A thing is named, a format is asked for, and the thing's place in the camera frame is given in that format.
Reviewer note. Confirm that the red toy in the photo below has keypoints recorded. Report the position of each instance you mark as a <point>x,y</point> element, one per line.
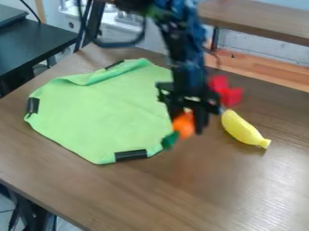
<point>226,89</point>

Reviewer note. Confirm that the orange toy carrot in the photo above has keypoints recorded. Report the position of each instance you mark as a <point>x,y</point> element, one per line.
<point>183,124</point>

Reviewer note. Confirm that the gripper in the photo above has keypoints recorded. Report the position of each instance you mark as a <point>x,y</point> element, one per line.
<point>189,94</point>

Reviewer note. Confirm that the yellow toy banana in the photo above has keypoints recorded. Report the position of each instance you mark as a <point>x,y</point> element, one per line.
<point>243,130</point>

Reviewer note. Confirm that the green cloth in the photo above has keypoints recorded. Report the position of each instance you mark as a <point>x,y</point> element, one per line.
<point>100,111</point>

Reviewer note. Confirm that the black side table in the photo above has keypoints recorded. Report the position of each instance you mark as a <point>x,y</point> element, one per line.
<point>28,45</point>

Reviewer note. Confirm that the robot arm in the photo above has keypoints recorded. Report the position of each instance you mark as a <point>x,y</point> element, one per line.
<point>186,39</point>

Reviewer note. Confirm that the wooden shelf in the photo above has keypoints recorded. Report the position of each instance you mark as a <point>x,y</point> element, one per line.
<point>257,45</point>

